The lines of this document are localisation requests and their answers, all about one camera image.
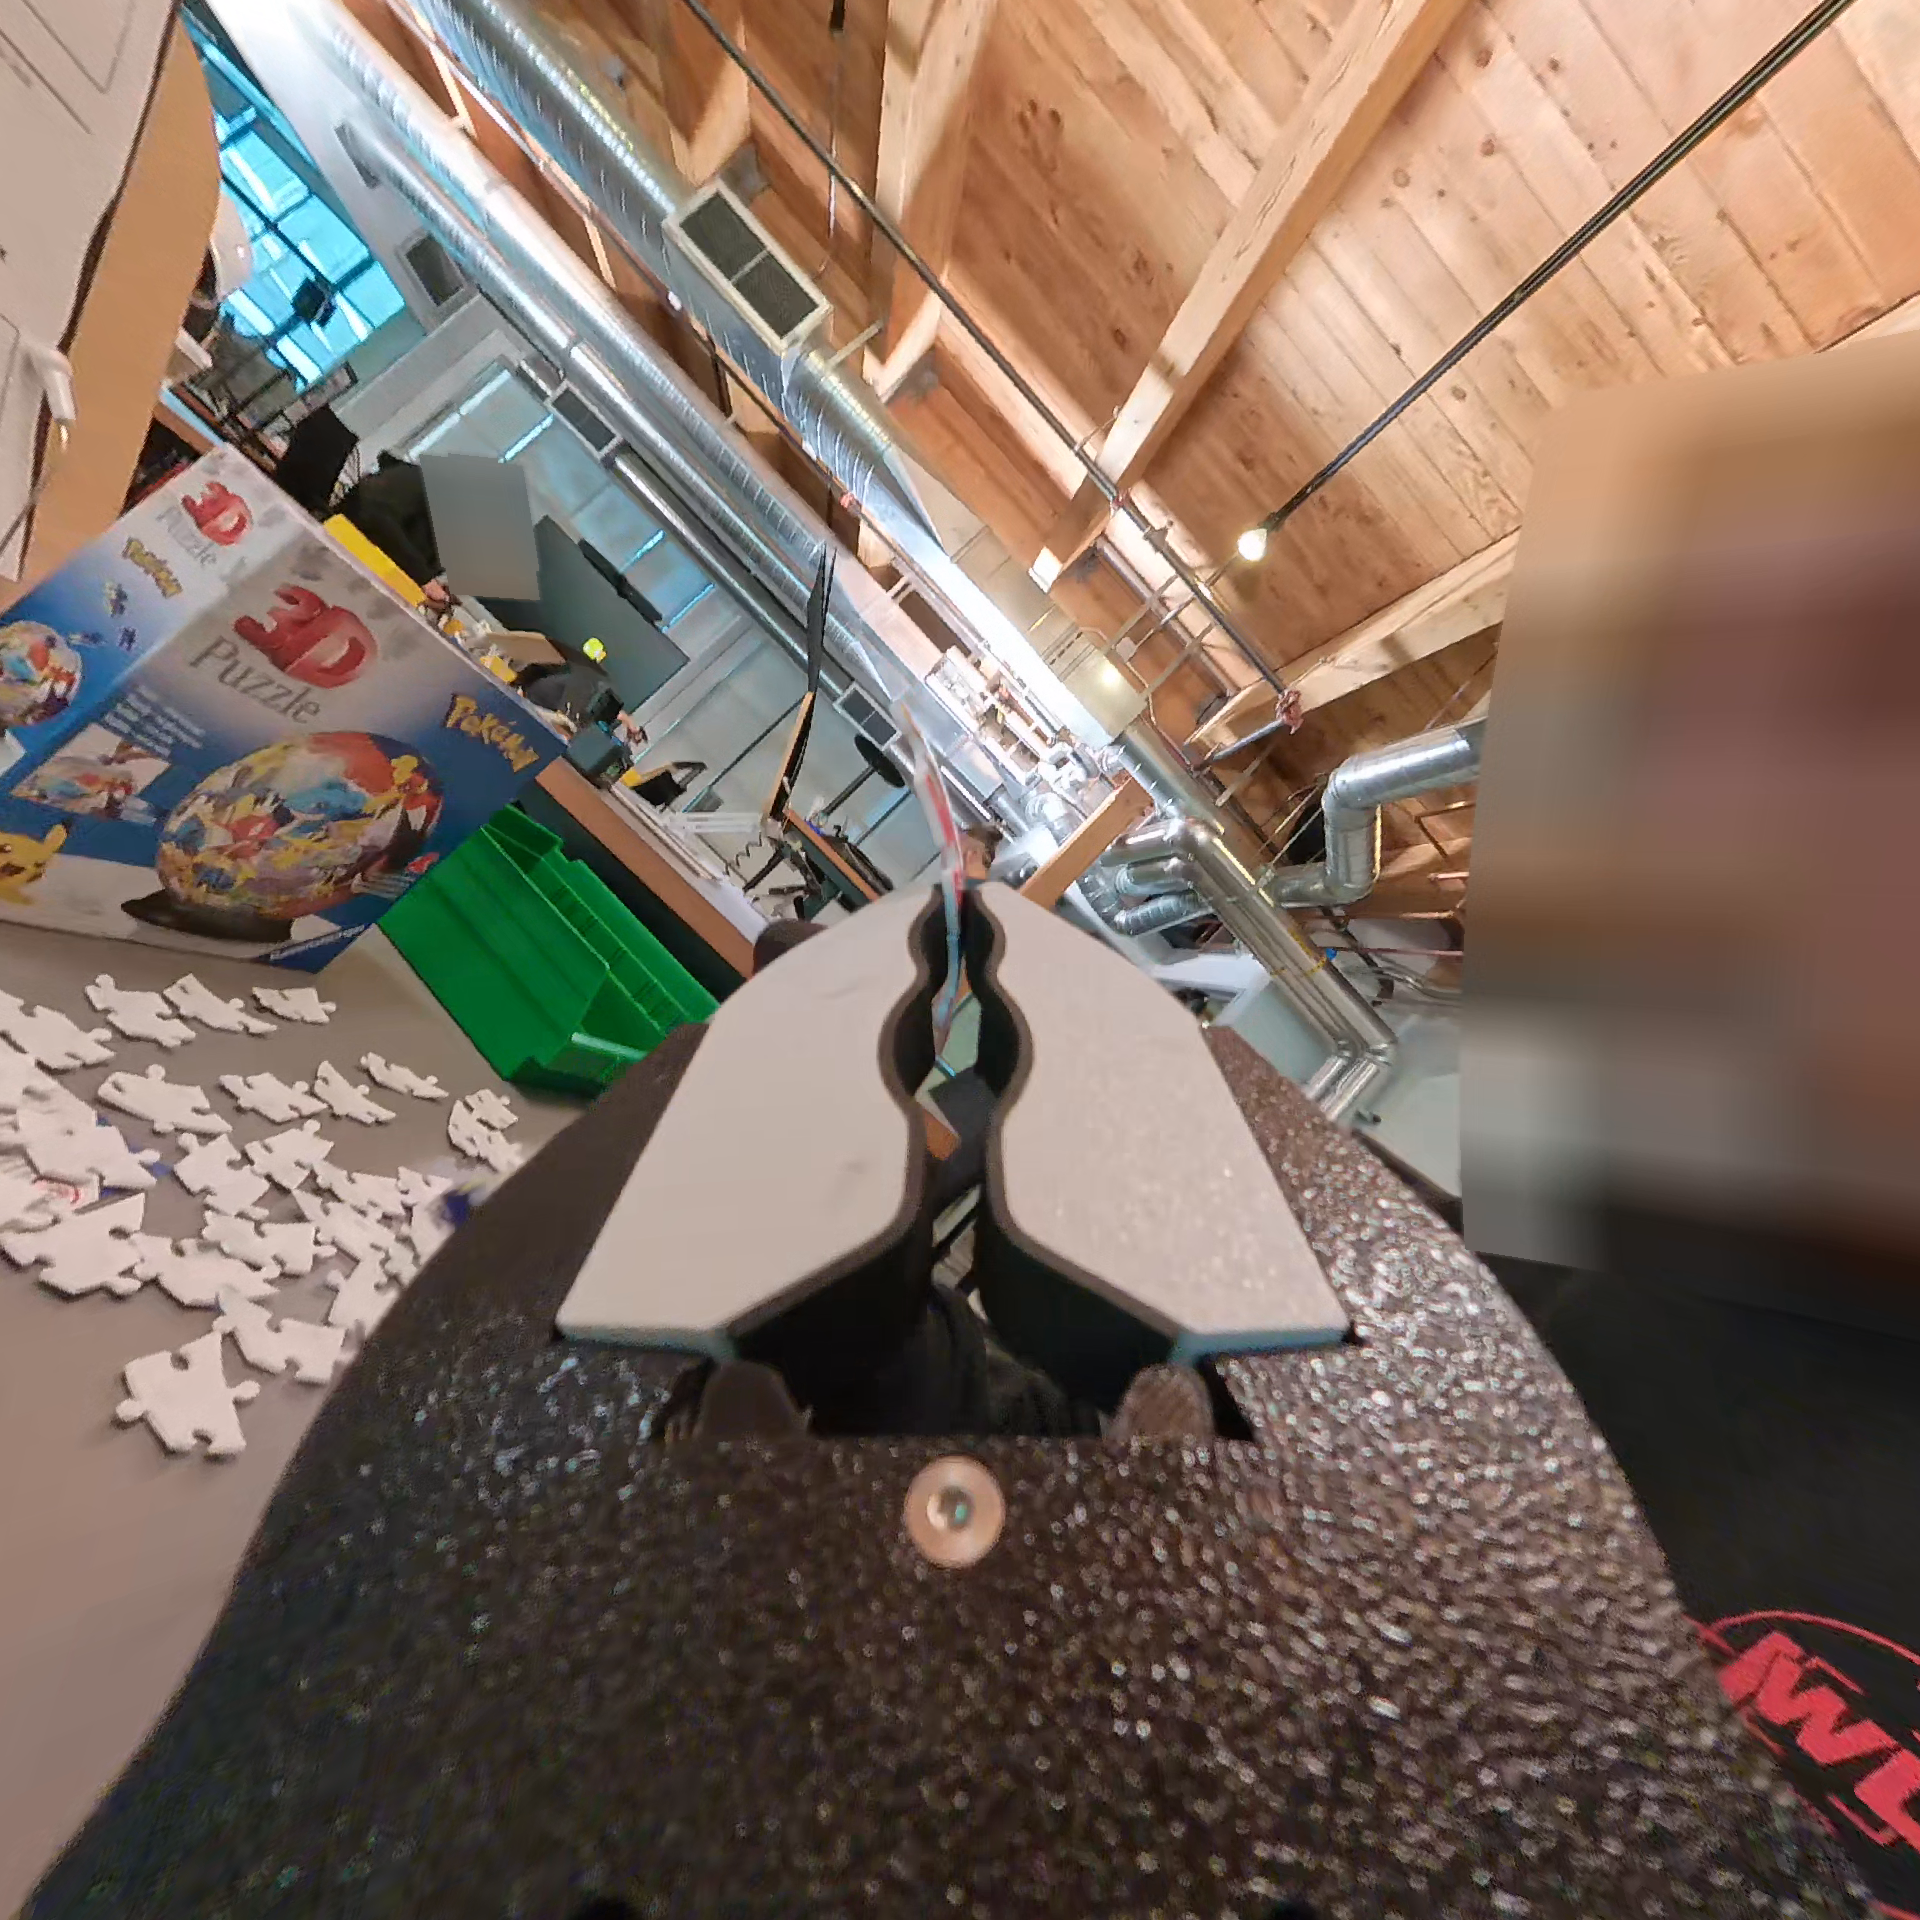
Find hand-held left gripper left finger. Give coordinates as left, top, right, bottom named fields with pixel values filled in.
left=555, top=885, right=971, bottom=1410

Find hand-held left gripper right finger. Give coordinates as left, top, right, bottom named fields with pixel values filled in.
left=966, top=881, right=1357, bottom=1443

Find joined puzzle pieces strip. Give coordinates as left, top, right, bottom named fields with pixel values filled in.
left=896, top=700, right=983, bottom=1079

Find pile of white puzzle pieces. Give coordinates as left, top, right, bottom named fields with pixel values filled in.
left=0, top=974, right=526, bottom=1459

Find blue puzzle box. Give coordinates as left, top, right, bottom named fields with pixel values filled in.
left=0, top=444, right=571, bottom=974

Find green plastic bins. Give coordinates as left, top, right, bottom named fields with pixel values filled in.
left=375, top=807, right=721, bottom=1096

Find person's black sweater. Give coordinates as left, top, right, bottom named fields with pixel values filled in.
left=1462, top=1245, right=1920, bottom=1920

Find brown cardboard panel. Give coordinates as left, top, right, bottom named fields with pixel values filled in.
left=24, top=15, right=230, bottom=586

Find silver elbow duct pipes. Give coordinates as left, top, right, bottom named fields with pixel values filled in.
left=1081, top=718, right=1487, bottom=1126

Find silver ventilation duct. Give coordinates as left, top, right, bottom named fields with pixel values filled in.
left=325, top=0, right=1081, bottom=781

